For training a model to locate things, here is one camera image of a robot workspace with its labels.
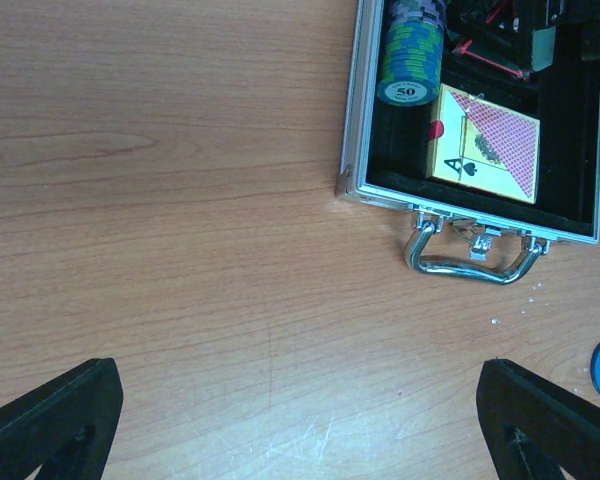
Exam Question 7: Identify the pink playing card deck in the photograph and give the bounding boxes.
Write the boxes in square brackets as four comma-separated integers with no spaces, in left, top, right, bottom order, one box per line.
[426,84,541,204]

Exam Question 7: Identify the black red triangle token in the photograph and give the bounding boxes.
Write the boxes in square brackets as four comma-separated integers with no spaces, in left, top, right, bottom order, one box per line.
[452,35,533,80]

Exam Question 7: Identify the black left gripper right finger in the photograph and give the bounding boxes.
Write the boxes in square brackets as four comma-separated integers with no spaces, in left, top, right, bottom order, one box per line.
[476,359,600,479]

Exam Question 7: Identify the aluminium poker case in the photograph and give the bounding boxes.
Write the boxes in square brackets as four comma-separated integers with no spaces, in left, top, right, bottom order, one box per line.
[337,1,600,285]

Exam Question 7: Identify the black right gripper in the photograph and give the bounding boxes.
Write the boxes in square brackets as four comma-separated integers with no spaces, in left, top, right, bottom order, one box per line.
[450,1,600,73]

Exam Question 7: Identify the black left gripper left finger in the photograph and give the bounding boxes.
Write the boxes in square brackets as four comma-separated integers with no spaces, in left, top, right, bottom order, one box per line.
[0,358,123,479]

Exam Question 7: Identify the blue green chip stack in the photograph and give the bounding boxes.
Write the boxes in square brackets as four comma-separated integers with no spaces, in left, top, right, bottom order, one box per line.
[376,20,444,107]

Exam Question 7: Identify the purple poker chip stack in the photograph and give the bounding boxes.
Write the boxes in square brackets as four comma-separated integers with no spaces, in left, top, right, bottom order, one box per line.
[388,0,448,30]

